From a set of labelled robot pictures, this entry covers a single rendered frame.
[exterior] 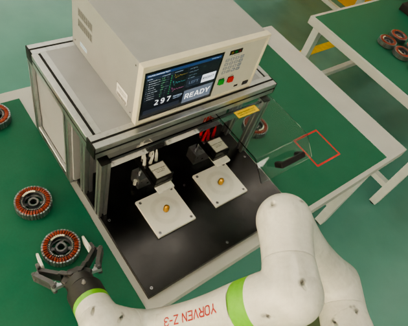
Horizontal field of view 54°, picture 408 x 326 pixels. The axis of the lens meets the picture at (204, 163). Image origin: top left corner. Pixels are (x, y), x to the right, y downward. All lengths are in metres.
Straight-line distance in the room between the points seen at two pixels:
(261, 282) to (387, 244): 2.02
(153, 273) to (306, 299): 0.61
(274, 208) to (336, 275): 0.33
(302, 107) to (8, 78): 1.88
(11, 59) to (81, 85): 1.86
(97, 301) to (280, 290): 0.45
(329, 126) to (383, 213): 1.10
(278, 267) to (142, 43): 0.63
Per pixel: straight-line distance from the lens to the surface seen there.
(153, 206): 1.36
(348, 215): 2.73
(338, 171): 1.79
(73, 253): 1.27
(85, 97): 1.18
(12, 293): 1.28
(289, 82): 2.08
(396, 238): 2.84
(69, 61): 1.29
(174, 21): 1.16
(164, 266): 1.28
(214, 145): 1.39
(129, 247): 1.30
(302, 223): 0.85
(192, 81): 1.13
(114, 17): 1.13
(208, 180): 1.47
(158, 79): 1.04
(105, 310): 0.99
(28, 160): 1.50
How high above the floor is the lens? 1.94
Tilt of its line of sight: 50 degrees down
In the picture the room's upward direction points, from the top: 21 degrees clockwise
